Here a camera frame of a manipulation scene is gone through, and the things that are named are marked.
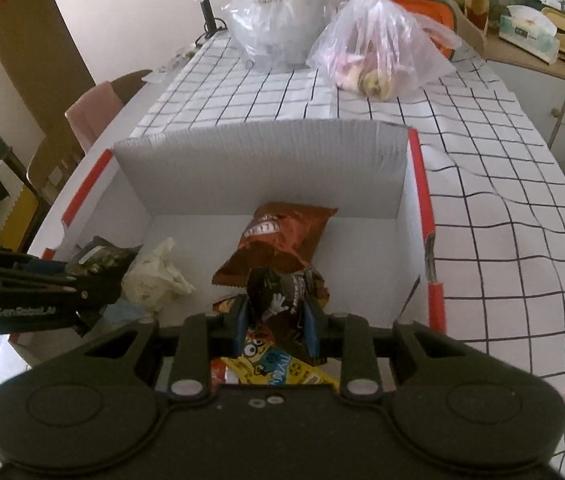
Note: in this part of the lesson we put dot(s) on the dark brown snack packet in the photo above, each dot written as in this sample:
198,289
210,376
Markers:
277,300

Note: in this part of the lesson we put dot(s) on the yellow cartoon snack packet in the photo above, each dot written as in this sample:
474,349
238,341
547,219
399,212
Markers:
272,365

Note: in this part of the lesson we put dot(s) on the dark green snack packet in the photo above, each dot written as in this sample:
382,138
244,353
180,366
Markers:
105,255

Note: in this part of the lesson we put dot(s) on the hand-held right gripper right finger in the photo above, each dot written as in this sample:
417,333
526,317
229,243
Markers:
312,332

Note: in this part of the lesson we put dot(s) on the white checked tablecloth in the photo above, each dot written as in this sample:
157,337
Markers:
487,210

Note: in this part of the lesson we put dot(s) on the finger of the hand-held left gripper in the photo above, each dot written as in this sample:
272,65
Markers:
95,292
17,260

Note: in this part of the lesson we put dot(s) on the wooden cabinet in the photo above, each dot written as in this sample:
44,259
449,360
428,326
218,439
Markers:
562,105

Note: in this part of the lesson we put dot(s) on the orange green container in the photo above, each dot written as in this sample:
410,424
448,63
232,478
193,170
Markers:
437,15

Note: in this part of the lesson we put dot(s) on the brown orange snack packet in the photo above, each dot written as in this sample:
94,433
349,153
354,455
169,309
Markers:
277,235

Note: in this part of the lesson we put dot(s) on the white tissue box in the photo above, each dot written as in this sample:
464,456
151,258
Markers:
527,35

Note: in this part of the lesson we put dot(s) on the plastic bag with pink items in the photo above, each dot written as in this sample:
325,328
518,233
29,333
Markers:
377,50

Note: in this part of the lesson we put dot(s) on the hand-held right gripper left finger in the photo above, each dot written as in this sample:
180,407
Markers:
240,325

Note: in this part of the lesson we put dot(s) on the light blue cookie packet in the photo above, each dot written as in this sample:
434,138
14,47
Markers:
127,311

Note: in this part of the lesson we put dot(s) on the large clear plastic bag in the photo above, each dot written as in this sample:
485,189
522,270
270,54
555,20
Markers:
277,15

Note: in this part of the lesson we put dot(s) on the white snack packet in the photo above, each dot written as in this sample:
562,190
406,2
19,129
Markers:
155,275

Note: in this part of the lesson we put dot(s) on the red cardboard box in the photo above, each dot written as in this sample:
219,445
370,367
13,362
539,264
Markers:
262,170

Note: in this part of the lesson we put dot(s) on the wooden chair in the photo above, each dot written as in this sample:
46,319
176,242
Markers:
132,85

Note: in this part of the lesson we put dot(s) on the pink cloth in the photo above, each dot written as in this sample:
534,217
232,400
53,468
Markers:
92,115

